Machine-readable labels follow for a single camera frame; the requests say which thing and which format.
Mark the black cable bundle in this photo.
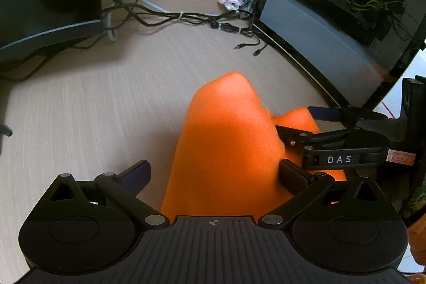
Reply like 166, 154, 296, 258
0, 0, 271, 84

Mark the orange pumpkin costume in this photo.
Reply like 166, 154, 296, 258
160, 71, 349, 221

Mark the glass-sided computer case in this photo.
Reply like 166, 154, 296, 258
254, 0, 425, 110

